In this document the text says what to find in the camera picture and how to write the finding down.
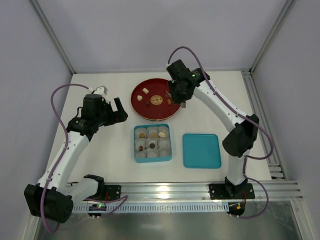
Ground metal tongs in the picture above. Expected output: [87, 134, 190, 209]
[165, 91, 186, 109]

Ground cream oval chocolate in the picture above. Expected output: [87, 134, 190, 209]
[158, 132, 166, 138]

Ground teal box lid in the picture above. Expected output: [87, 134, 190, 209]
[182, 133, 222, 169]

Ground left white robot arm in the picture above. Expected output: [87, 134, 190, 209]
[24, 93, 128, 224]

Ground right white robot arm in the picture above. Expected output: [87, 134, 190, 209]
[166, 59, 259, 199]

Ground white chocolate cube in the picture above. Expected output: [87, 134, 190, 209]
[142, 88, 149, 94]

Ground red round tray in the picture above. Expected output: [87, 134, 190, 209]
[130, 78, 180, 121]

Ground teal box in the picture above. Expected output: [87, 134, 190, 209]
[133, 123, 173, 163]

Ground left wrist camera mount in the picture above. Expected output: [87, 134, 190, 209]
[87, 85, 108, 98]

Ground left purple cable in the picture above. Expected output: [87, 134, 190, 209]
[39, 83, 129, 234]

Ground purple cable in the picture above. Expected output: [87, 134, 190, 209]
[39, 83, 129, 234]
[166, 46, 275, 220]

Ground right aluminium frame post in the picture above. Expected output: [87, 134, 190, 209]
[248, 0, 297, 76]

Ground aluminium frame post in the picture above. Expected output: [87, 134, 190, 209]
[28, 0, 76, 75]
[248, 0, 297, 76]

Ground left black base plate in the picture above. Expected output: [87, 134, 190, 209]
[104, 184, 122, 201]

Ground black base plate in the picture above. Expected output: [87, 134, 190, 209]
[208, 183, 256, 200]
[104, 184, 122, 201]

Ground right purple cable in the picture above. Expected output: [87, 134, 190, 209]
[166, 46, 275, 220]

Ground left aluminium frame post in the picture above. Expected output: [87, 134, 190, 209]
[28, 0, 76, 75]

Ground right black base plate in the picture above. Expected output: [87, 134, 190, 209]
[208, 183, 256, 200]

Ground perforated cable duct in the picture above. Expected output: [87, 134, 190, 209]
[72, 201, 229, 214]

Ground aluminium rail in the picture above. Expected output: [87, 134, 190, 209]
[106, 180, 304, 202]

